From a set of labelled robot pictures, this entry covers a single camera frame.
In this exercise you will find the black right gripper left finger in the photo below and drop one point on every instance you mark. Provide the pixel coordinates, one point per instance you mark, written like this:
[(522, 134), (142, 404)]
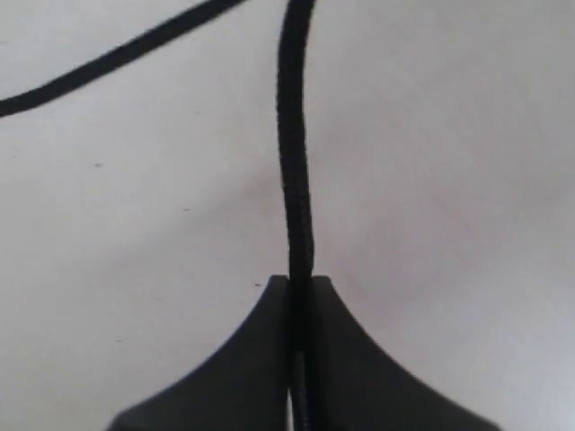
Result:
[(243, 386)]

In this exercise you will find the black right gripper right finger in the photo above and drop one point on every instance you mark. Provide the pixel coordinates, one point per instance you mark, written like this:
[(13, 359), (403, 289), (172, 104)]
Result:
[(352, 384)]

